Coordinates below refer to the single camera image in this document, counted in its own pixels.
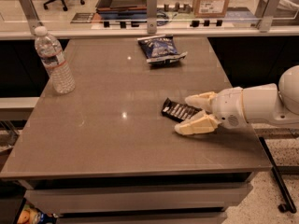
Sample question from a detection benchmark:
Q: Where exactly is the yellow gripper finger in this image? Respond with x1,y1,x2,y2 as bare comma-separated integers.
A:
175,110,221,135
185,91,217,112

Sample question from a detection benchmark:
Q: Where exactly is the metal bracket post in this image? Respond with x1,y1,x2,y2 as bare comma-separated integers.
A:
147,0,157,34
19,0,43,35
257,0,280,32

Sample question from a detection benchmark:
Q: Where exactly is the grey table drawer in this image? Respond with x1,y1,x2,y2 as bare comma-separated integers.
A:
25,183,252,215

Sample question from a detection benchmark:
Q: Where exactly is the middle metal bracket post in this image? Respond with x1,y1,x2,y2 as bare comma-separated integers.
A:
147,0,157,34

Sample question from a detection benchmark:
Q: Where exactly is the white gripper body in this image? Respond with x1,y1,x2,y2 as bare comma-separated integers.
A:
211,87,247,129

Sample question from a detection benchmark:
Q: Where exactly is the clear plastic water bottle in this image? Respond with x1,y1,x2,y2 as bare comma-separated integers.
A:
35,26,76,94

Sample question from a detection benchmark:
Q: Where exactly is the black floor bar with wheel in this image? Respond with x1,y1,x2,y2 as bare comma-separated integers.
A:
259,137,298,214

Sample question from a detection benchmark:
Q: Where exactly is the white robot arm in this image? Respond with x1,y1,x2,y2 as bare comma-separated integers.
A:
175,65,299,135

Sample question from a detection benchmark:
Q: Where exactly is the colourful snack bin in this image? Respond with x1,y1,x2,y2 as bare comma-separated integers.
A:
15,201,57,224

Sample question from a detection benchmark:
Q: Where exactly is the cardboard box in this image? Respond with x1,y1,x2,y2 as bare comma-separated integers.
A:
192,0,230,18

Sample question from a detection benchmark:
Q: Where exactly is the blue chip bag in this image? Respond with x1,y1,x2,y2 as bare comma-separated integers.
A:
137,35,188,64

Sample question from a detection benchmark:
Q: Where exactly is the black rxbar chocolate bar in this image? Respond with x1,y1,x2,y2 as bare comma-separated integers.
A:
162,98,200,122

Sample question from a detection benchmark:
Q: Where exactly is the right metal bracket post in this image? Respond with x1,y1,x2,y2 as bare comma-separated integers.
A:
257,0,280,32

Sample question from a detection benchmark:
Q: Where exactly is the left metal bracket post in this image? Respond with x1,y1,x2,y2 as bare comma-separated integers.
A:
19,0,43,35

